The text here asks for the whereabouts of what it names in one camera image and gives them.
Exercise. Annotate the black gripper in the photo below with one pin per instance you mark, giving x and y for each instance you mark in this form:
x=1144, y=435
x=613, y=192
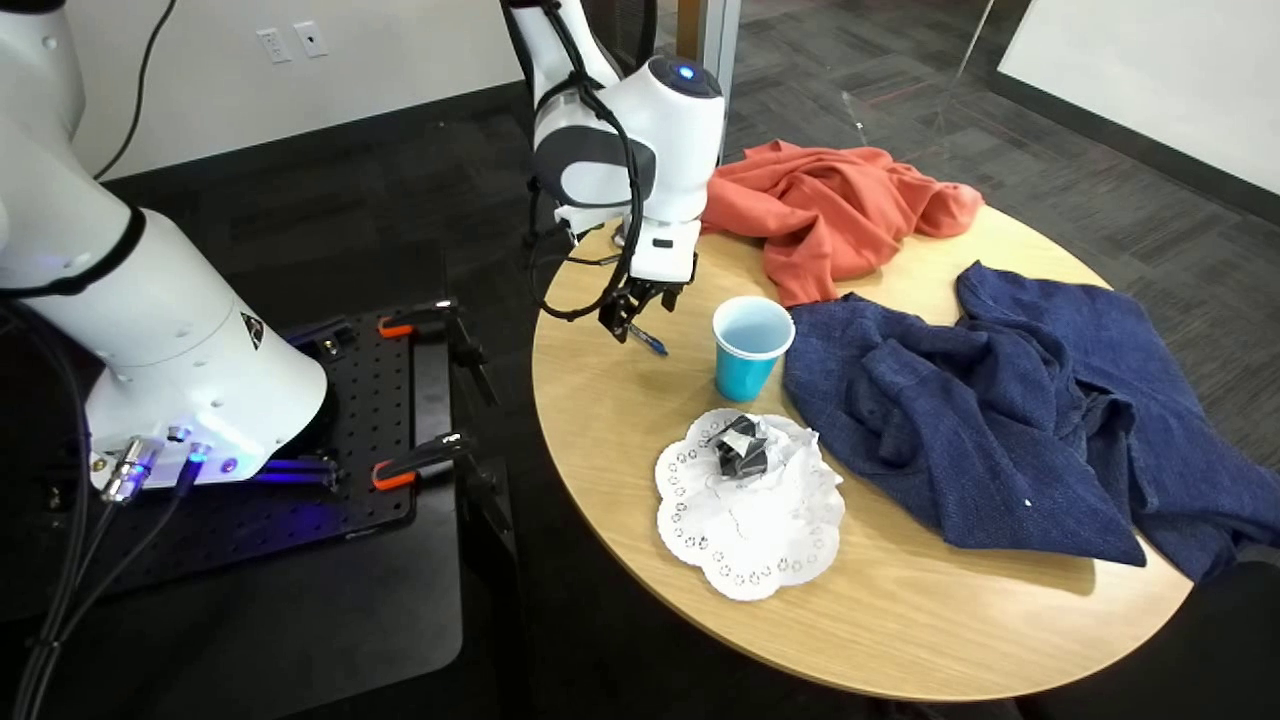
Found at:
x=657, y=263

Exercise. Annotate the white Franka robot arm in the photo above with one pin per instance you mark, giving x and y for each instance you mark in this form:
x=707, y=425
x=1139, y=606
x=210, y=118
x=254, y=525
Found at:
x=145, y=321

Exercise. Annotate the blue plastic cup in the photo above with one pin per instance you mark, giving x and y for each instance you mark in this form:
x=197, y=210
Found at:
x=751, y=355

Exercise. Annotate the small black object on doily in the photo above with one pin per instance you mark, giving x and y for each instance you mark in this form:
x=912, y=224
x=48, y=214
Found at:
x=740, y=444

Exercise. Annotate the black orange clamp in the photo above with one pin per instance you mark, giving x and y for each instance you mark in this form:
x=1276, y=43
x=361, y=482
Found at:
x=421, y=321
x=416, y=462

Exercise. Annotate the orange towel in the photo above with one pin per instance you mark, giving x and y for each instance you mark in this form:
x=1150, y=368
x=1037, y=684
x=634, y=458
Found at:
x=827, y=214

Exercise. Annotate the white paper doily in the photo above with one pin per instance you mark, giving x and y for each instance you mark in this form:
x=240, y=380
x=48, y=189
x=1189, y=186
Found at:
x=746, y=523

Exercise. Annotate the black perforated mounting board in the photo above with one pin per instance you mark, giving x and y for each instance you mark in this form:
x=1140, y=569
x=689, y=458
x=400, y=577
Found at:
x=373, y=425

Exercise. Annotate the round wooden table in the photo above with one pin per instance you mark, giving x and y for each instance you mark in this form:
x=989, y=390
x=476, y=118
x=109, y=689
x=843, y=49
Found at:
x=865, y=585

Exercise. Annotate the navy blue towel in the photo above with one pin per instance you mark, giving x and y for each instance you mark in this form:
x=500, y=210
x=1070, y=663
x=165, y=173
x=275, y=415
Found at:
x=1012, y=415

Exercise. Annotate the black robot cart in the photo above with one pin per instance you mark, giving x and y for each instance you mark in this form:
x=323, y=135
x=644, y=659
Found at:
x=264, y=615

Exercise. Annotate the white wall outlet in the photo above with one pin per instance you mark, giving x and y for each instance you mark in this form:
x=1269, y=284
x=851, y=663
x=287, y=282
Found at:
x=295, y=43

